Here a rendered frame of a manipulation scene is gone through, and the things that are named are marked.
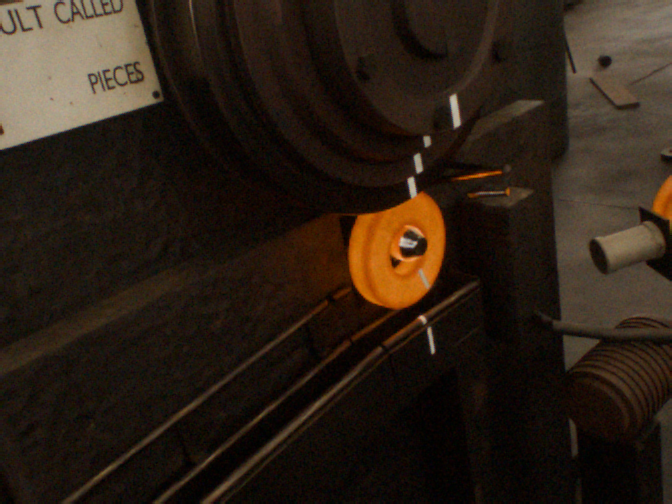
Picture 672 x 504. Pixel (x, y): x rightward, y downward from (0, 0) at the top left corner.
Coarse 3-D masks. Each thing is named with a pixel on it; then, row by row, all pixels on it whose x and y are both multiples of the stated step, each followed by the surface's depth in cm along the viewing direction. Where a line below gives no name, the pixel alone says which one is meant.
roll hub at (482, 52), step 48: (336, 0) 63; (384, 0) 68; (432, 0) 70; (480, 0) 78; (336, 48) 65; (384, 48) 70; (432, 48) 72; (480, 48) 79; (336, 96) 71; (384, 96) 69; (432, 96) 75; (480, 96) 80
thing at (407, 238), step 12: (348, 216) 97; (348, 228) 95; (408, 228) 89; (348, 240) 95; (396, 240) 88; (408, 240) 88; (420, 240) 88; (396, 252) 89; (408, 252) 88; (420, 252) 88
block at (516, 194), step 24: (528, 192) 105; (480, 216) 105; (504, 216) 102; (528, 216) 105; (480, 240) 107; (504, 240) 104; (528, 240) 106; (480, 264) 109; (504, 264) 106; (528, 264) 107; (504, 288) 108; (528, 288) 108; (504, 312) 110; (528, 312) 110; (504, 336) 112; (528, 336) 111
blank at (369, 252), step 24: (360, 216) 87; (384, 216) 86; (408, 216) 89; (432, 216) 93; (360, 240) 86; (384, 240) 87; (432, 240) 94; (360, 264) 86; (384, 264) 88; (408, 264) 93; (432, 264) 94; (360, 288) 89; (384, 288) 89; (408, 288) 92
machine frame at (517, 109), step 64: (512, 64) 123; (128, 128) 77; (512, 128) 117; (0, 192) 70; (64, 192) 74; (128, 192) 78; (192, 192) 84; (256, 192) 90; (448, 192) 108; (0, 256) 71; (64, 256) 75; (128, 256) 80; (192, 256) 85; (256, 256) 85; (320, 256) 92; (448, 256) 111; (0, 320) 72; (64, 320) 76; (128, 320) 75; (192, 320) 80; (256, 320) 87; (320, 320) 94; (0, 384) 67; (64, 384) 71; (128, 384) 76; (192, 384) 82; (256, 384) 88; (320, 384) 96; (512, 384) 131; (0, 448) 76; (64, 448) 73; (256, 448) 90; (384, 448) 108; (512, 448) 134
